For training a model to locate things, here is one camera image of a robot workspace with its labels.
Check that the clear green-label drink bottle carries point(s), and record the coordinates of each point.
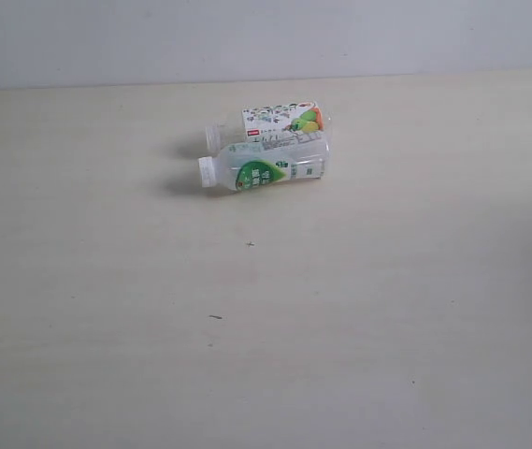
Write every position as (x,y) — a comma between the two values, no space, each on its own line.
(244,166)

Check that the clear fruit-label bottle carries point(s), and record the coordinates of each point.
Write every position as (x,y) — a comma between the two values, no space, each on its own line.
(254,124)

